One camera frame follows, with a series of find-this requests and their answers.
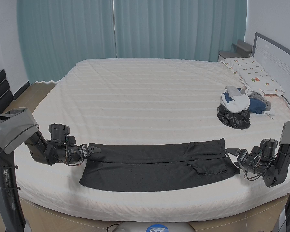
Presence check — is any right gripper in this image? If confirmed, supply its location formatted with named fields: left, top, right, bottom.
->
left=225, top=148, right=255, bottom=172

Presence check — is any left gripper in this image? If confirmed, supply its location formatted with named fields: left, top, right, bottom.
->
left=74, top=144, right=103, bottom=161

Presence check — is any black T-shirt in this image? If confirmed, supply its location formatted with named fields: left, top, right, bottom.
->
left=79, top=137, right=241, bottom=193

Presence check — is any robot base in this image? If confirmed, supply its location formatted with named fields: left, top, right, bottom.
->
left=114, top=221, right=196, bottom=232

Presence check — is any pile of clothes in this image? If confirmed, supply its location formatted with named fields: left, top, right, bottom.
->
left=220, top=86, right=275, bottom=119

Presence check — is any bed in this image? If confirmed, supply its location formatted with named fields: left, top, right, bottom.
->
left=14, top=32, right=290, bottom=223

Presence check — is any black shiny garment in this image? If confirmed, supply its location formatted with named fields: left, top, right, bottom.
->
left=217, top=105, right=251, bottom=130

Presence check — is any white printed pillow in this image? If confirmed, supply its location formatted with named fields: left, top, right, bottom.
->
left=219, top=57, right=285, bottom=95

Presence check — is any grey bedside table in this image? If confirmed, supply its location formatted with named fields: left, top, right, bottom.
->
left=219, top=39, right=253, bottom=62

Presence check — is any blue-green curtain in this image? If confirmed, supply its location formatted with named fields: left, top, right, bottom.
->
left=113, top=0, right=247, bottom=62
left=16, top=0, right=117, bottom=83

